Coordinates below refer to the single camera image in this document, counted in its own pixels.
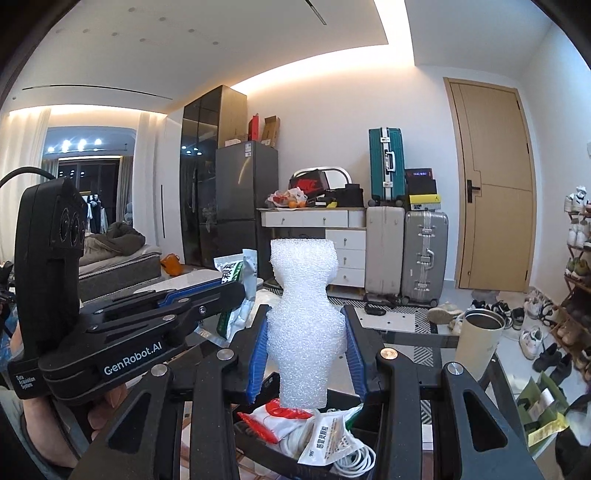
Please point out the red white packet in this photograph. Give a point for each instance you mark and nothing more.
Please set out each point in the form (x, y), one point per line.
(270, 422)

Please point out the wooden shoe rack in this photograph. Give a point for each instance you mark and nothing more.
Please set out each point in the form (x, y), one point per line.
(577, 295)

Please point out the green paper bag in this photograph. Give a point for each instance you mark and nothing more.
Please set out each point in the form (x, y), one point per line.
(542, 410)

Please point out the group of shoes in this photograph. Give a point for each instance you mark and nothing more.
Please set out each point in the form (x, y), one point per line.
(531, 341)

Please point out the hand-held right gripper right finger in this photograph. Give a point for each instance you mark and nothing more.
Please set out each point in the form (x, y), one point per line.
(358, 364)

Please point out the white foam wrap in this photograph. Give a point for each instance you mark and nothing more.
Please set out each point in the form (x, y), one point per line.
(304, 323)

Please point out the red black bag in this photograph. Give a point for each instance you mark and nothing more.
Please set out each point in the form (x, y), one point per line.
(309, 184)

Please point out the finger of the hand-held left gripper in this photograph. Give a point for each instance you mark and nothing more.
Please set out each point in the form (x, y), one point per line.
(217, 295)
(184, 293)

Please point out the beige tumbler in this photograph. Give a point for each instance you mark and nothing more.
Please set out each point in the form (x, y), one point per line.
(478, 350)

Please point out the orange bag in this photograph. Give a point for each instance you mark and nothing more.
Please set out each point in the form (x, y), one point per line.
(171, 265)

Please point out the grey suitcase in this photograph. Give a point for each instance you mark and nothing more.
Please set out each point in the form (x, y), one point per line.
(425, 258)

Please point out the dark glass cabinet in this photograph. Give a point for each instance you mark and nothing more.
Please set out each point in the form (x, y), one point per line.
(201, 161)

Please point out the white marble table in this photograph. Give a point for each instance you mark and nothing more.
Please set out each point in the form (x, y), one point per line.
(184, 281)

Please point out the cardboard box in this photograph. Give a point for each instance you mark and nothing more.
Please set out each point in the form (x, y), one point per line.
(271, 129)

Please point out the grey refrigerator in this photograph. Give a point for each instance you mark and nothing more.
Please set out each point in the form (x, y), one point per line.
(244, 207)

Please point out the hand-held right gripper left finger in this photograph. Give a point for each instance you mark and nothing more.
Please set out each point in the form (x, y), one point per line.
(256, 364)

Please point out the person's left hand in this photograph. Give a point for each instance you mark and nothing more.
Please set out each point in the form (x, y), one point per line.
(55, 429)

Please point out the green white packet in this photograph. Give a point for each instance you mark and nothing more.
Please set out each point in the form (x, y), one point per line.
(235, 277)

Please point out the white desk with drawers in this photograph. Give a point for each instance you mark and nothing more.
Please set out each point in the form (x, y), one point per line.
(304, 219)

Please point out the white figurine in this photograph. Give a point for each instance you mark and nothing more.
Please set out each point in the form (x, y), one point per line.
(578, 198)

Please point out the black box with red display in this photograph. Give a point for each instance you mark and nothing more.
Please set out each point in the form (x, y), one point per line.
(421, 182)

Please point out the bag of fruit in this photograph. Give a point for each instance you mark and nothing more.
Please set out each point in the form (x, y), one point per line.
(288, 199)

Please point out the black white patterned rug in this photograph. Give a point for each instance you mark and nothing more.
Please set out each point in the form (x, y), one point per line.
(406, 318)

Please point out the person's left forearm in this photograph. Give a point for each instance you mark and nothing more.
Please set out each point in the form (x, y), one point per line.
(11, 415)

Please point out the dark coat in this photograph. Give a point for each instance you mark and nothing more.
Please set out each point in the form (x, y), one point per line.
(113, 240)

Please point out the wooden door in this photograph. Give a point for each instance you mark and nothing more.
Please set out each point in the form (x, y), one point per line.
(494, 184)

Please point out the beige suitcase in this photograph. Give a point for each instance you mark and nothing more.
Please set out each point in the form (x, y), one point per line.
(385, 254)

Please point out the white sachet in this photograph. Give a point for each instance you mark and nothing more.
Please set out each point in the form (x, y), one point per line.
(330, 438)

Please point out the green suitcase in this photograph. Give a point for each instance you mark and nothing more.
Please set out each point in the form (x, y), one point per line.
(387, 166)

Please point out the black storage box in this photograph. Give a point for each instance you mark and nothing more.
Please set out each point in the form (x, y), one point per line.
(369, 424)

